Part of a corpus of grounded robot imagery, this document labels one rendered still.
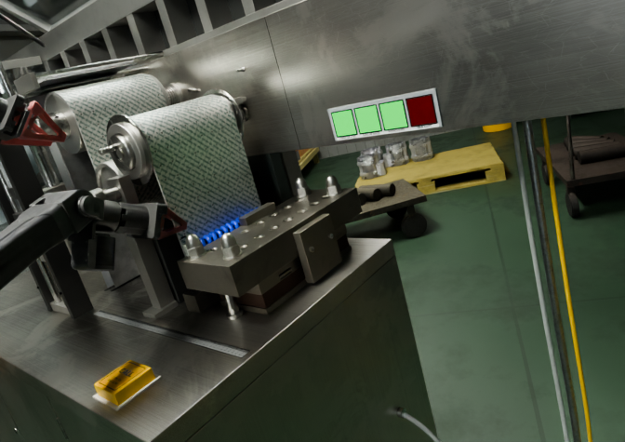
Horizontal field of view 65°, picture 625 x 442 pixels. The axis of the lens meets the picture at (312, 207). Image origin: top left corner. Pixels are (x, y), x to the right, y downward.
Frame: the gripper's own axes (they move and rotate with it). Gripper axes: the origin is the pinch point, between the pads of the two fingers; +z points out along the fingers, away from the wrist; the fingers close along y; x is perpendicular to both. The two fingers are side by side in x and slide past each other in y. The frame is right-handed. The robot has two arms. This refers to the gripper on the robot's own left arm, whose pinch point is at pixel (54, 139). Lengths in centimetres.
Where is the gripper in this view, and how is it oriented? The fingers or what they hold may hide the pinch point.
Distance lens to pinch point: 101.4
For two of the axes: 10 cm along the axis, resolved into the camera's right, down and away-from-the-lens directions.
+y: 7.6, -0.4, -6.5
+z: 6.2, 3.3, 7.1
